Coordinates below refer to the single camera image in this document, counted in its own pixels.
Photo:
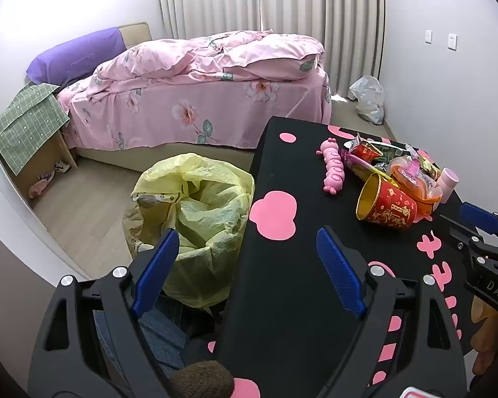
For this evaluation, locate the yellow trash bag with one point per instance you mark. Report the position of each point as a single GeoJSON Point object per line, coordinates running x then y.
{"type": "Point", "coordinates": [207, 215]}

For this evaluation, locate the white plastic bag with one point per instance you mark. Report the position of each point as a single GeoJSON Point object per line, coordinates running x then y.
{"type": "Point", "coordinates": [369, 95]}

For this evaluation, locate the white pleated curtain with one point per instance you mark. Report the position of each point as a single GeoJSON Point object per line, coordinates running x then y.
{"type": "Point", "coordinates": [294, 4]}

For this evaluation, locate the red gold paper cup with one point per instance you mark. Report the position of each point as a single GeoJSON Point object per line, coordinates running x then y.
{"type": "Point", "coordinates": [392, 209]}

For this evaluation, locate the pink caterpillar toy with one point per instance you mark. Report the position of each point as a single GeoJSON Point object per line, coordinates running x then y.
{"type": "Point", "coordinates": [334, 166]}

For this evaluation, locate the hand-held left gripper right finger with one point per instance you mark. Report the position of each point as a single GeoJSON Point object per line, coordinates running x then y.
{"type": "Point", "coordinates": [340, 273]}

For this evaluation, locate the person's blue jeans leg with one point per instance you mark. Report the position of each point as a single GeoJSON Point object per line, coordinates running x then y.
{"type": "Point", "coordinates": [157, 331]}

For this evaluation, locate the person's left forearm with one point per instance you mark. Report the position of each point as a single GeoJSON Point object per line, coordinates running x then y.
{"type": "Point", "coordinates": [201, 381]}

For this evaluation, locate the green checked cloth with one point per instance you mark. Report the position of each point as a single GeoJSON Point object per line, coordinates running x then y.
{"type": "Point", "coordinates": [29, 124]}

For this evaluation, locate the beige bed base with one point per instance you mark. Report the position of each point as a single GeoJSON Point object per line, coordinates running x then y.
{"type": "Point", "coordinates": [120, 157]}

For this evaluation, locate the purple pillow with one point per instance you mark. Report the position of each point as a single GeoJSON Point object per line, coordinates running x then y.
{"type": "Point", "coordinates": [66, 58]}

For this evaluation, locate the wooden nightstand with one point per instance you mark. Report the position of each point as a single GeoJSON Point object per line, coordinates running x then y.
{"type": "Point", "coordinates": [45, 153]}

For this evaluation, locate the pink yellow wrapper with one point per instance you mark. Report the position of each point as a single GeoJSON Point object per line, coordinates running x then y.
{"type": "Point", "coordinates": [359, 168]}

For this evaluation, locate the person's right hand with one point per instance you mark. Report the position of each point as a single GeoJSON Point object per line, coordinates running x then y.
{"type": "Point", "coordinates": [484, 315]}

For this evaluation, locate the pink lidded cup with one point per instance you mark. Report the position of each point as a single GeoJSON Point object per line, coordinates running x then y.
{"type": "Point", "coordinates": [447, 182]}

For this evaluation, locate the pink floral duvet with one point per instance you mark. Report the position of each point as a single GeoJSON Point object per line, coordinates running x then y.
{"type": "Point", "coordinates": [232, 54]}

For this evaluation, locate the pink floral bed sheet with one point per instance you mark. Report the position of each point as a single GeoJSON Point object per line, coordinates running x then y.
{"type": "Point", "coordinates": [157, 112]}

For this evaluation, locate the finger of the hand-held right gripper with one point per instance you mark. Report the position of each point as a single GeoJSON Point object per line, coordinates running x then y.
{"type": "Point", "coordinates": [481, 215]}
{"type": "Point", "coordinates": [460, 232]}

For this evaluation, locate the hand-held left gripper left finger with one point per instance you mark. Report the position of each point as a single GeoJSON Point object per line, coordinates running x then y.
{"type": "Point", "coordinates": [155, 273]}

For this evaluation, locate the black pink-printed tablecloth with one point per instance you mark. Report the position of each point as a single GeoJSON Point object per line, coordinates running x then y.
{"type": "Point", "coordinates": [282, 166]}

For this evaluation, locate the beige headboard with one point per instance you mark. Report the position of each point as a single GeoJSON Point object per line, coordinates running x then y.
{"type": "Point", "coordinates": [137, 33]}

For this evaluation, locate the orange snack packet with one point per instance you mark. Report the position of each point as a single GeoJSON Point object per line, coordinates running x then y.
{"type": "Point", "coordinates": [423, 192]}

